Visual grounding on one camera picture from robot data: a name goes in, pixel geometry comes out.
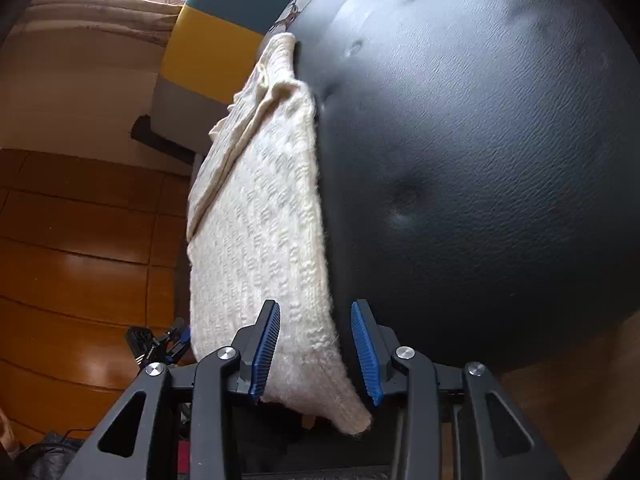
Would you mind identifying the black padded folding bed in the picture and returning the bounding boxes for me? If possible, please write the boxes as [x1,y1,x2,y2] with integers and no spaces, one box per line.
[295,0,640,376]

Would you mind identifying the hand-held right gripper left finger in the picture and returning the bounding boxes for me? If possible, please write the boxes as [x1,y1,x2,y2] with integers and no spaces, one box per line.
[67,300,282,480]

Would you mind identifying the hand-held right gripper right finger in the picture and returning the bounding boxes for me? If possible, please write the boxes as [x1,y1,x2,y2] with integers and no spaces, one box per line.
[350,301,571,480]

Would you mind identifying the patterned beige curtain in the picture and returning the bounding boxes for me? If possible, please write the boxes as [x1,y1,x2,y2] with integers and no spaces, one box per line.
[0,0,196,51]

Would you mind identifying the wooden wardrobe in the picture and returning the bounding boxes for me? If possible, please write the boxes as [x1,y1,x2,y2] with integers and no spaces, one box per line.
[0,147,193,426]

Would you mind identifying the grey padded clothing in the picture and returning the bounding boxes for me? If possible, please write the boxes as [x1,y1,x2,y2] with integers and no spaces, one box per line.
[20,435,88,480]

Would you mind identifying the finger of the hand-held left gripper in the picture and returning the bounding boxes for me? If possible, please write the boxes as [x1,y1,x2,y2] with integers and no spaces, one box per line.
[165,317,192,363]

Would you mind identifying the cream knit sweater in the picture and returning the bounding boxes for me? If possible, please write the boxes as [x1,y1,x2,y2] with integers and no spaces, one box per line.
[186,32,373,436]

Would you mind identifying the grey yellow blue sofa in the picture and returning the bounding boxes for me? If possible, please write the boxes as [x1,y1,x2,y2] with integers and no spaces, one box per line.
[150,0,341,156]

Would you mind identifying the deer print pillow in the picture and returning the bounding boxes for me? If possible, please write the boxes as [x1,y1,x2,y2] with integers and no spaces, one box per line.
[270,0,311,36]

